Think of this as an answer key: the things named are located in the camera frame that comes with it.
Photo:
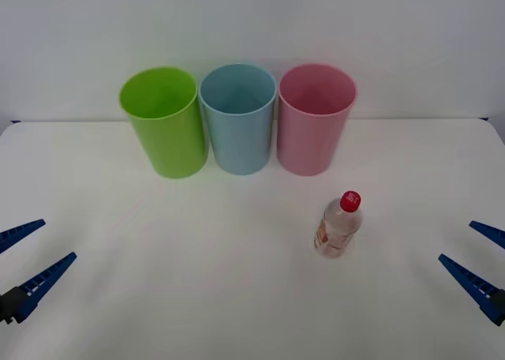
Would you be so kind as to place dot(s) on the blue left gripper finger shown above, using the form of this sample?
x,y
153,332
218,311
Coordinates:
x,y
35,287
19,232

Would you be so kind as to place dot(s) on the pink plastic waste bin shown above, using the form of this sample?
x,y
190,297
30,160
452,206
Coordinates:
x,y
304,143

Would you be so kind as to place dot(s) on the green plastic waste bin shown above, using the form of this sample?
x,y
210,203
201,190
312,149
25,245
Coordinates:
x,y
169,139

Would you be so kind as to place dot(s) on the pale blue plastic waste bin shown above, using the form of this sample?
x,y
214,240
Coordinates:
x,y
240,143

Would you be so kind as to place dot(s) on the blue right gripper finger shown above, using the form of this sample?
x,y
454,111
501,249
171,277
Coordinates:
x,y
475,283
491,233

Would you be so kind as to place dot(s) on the clear bottle with red cap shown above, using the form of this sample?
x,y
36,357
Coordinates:
x,y
339,229

